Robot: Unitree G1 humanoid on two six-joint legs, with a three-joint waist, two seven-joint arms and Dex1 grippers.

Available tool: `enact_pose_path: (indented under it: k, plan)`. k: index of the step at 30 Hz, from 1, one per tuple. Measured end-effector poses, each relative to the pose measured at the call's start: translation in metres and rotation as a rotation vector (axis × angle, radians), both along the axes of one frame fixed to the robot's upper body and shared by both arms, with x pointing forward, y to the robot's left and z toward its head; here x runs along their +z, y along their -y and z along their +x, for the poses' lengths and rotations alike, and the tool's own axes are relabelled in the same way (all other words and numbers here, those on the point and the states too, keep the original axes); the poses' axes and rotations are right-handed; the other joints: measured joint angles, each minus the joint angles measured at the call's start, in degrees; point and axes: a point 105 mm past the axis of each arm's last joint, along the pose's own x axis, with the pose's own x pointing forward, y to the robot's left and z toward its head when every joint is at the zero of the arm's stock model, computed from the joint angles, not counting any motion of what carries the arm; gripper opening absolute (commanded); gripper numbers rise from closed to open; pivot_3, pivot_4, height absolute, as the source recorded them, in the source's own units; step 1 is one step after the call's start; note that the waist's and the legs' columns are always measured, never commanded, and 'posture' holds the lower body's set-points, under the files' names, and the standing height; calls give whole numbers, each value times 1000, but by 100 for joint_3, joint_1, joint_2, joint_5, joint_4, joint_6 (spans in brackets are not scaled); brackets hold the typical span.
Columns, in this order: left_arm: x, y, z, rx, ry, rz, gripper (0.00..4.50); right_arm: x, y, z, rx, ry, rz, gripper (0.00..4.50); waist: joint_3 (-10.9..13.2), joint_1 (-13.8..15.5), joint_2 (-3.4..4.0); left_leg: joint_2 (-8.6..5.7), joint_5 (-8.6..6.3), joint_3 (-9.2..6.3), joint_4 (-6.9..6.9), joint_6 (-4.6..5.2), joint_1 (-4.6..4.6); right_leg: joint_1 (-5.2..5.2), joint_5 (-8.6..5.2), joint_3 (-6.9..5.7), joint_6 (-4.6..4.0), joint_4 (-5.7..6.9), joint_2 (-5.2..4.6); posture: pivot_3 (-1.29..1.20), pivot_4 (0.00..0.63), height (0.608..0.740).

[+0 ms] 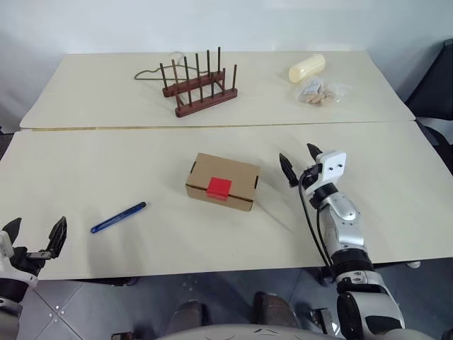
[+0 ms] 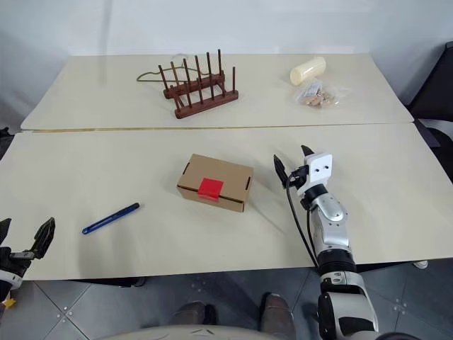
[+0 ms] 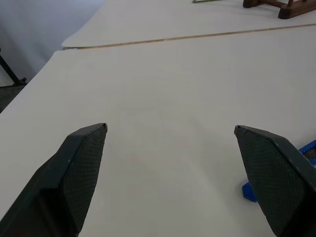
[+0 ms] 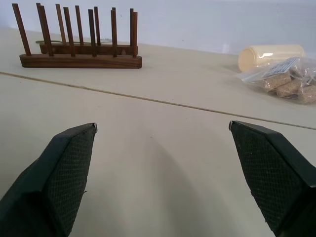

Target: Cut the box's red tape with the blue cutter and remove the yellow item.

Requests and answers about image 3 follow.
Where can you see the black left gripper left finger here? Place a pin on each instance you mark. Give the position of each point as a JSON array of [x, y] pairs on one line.
[[61, 177]]

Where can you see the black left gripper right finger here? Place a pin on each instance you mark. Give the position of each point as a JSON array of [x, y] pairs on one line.
[[276, 177]]

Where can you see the blue utility knife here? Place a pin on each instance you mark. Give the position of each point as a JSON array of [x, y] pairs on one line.
[[248, 193]]

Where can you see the black metal stand leg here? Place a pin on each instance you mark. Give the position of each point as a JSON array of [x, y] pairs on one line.
[[11, 72]]

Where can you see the dark wooden peg rack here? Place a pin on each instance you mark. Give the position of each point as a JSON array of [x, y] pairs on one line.
[[296, 11]]

